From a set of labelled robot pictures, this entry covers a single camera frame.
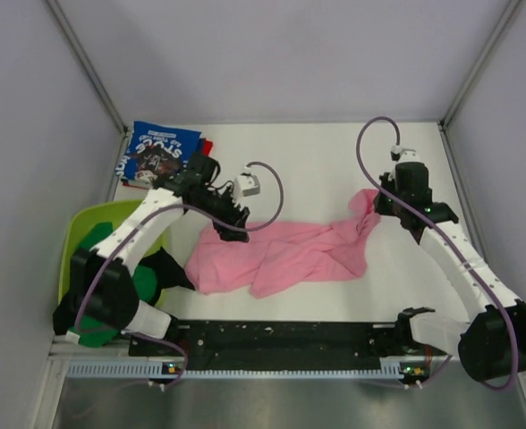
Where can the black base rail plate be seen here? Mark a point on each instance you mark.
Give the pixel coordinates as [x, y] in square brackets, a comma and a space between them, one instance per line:
[265, 345]

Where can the pink t shirt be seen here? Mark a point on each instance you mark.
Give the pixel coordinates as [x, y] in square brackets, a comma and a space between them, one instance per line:
[286, 253]

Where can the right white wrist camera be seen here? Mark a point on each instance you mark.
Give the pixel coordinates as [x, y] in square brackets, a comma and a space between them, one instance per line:
[403, 155]

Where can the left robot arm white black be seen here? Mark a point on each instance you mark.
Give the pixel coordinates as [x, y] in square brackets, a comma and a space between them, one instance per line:
[173, 192]

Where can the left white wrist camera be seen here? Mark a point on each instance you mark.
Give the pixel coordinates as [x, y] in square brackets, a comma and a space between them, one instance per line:
[245, 184]

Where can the folded blue printed t shirt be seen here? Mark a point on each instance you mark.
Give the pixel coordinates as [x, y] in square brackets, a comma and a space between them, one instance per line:
[155, 150]

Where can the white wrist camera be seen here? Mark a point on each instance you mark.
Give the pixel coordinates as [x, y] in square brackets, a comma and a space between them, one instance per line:
[245, 184]
[403, 155]

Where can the lime green plastic bin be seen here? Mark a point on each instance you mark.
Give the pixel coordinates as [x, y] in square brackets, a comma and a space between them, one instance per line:
[132, 239]

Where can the folded red t shirt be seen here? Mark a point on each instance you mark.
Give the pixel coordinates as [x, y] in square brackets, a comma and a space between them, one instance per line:
[205, 146]

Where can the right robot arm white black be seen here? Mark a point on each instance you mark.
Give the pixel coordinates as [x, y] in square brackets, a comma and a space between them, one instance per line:
[492, 342]

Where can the black t shirt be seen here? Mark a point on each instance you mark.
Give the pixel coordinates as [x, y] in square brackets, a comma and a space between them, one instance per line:
[114, 300]

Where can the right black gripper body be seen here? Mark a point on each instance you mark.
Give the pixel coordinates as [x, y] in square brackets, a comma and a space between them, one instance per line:
[386, 205]

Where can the green t shirt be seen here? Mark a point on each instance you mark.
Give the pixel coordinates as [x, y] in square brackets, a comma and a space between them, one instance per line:
[147, 320]

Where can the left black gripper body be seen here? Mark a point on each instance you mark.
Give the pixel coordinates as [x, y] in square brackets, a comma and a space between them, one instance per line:
[221, 206]

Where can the grey slotted cable duct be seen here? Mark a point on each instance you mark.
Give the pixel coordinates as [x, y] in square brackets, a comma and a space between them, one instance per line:
[387, 370]

